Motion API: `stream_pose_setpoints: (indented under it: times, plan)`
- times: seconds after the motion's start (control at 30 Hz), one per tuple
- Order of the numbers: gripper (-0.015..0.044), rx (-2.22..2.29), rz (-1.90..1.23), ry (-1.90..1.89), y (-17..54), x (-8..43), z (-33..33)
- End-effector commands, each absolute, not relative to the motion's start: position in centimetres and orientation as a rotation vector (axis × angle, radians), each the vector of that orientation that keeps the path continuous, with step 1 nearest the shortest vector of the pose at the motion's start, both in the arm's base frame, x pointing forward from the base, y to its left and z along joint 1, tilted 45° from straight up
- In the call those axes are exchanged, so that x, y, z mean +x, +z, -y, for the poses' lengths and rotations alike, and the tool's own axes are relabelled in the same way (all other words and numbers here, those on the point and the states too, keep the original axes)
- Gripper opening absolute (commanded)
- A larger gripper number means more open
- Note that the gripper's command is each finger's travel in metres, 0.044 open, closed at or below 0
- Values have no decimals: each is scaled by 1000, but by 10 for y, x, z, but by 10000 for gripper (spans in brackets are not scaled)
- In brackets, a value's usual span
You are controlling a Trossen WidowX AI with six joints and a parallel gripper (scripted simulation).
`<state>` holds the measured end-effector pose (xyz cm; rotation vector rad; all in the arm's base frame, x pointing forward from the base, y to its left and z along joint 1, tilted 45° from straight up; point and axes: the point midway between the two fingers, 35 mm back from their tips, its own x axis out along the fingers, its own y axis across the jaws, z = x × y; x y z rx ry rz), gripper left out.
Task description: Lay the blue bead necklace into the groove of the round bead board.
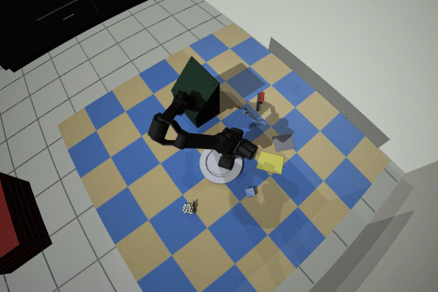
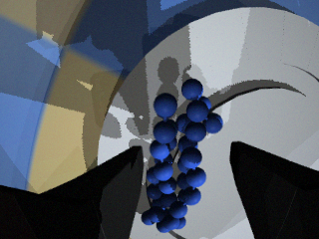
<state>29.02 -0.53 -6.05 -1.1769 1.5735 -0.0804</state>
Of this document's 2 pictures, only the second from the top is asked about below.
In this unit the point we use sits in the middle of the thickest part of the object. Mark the white round bead board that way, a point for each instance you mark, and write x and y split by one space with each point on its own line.
259 68

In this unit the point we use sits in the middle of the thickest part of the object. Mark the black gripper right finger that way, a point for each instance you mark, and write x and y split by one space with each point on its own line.
281 198

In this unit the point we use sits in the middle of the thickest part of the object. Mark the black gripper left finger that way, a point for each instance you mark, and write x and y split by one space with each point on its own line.
100 204

